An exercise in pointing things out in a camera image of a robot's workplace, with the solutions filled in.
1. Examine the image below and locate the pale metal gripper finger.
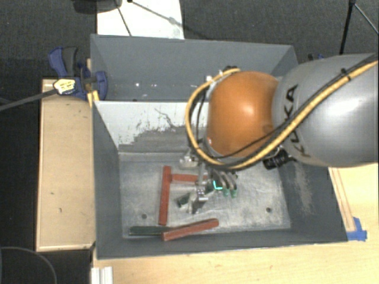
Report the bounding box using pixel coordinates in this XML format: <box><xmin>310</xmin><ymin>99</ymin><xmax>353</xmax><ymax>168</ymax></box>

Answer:
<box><xmin>192</xmin><ymin>188</ymin><xmax>209</xmax><ymax>215</ymax></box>
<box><xmin>188</xmin><ymin>192</ymin><xmax>198</xmax><ymax>214</ymax></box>

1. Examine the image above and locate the pale wood flat board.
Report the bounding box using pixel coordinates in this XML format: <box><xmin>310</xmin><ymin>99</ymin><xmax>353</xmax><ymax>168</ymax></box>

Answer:
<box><xmin>36</xmin><ymin>78</ymin><xmax>97</xmax><ymax>253</ymax></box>

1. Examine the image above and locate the black cylinder on white bracket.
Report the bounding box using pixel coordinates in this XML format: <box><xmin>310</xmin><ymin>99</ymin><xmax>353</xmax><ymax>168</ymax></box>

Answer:
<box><xmin>262</xmin><ymin>148</ymin><xmax>290</xmax><ymax>171</ymax></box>

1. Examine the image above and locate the dark green flat block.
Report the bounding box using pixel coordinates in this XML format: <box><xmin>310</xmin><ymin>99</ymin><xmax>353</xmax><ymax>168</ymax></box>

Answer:
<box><xmin>176</xmin><ymin>192</ymin><xmax>192</xmax><ymax>209</ymax></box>
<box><xmin>128</xmin><ymin>225</ymin><xmax>173</xmax><ymax>237</ymax></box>

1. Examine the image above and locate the red-brown flat block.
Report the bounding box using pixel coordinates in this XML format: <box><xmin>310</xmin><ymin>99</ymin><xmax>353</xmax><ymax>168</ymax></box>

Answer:
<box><xmin>160</xmin><ymin>218</ymin><xmax>220</xmax><ymax>243</ymax></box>
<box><xmin>158</xmin><ymin>165</ymin><xmax>173</xmax><ymax>227</ymax></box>
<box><xmin>170</xmin><ymin>173</ymin><xmax>205</xmax><ymax>185</ymax></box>

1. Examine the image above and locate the grey metal bin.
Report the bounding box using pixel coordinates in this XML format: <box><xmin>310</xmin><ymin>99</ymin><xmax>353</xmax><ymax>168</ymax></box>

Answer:
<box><xmin>88</xmin><ymin>33</ymin><xmax>349</xmax><ymax>260</ymax></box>

